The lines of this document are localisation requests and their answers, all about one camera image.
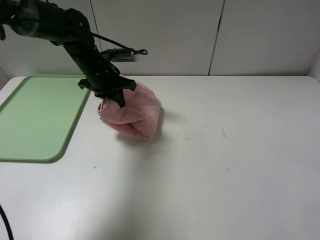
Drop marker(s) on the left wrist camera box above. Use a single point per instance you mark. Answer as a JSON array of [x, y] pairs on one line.
[[119, 55]]

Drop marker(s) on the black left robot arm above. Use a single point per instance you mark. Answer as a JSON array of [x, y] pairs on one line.
[[70, 29]]

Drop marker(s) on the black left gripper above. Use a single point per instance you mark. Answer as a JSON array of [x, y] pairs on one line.
[[103, 79]]

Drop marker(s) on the pink terry towel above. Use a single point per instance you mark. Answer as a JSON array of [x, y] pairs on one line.
[[139, 117]]

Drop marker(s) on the green plastic tray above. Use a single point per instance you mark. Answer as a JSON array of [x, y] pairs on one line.
[[38, 118]]

